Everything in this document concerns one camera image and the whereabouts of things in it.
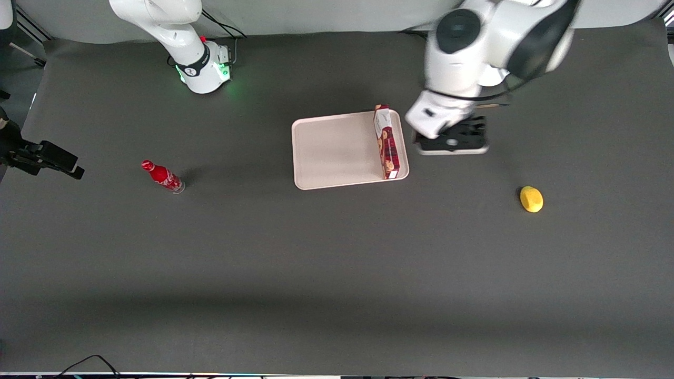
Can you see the metal frame rail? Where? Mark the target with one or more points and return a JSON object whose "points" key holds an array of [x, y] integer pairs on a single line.
{"points": [[34, 27]]}

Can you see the red cookie box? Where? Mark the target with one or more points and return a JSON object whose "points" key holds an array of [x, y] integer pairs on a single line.
{"points": [[387, 145]]}

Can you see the yellow lemon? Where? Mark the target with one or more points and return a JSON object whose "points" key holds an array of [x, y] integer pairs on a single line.
{"points": [[531, 199]]}

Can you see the white rectangular tray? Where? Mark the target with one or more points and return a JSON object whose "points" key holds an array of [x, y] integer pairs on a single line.
{"points": [[337, 150]]}

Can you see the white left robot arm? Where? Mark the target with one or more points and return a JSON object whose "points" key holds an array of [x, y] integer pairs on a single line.
{"points": [[474, 42]]}

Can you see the silver wrist camera black mount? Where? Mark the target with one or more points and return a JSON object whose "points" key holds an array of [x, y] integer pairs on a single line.
{"points": [[453, 151]]}

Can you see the red cola bottle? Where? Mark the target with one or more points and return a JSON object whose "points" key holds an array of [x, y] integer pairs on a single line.
{"points": [[163, 177]]}

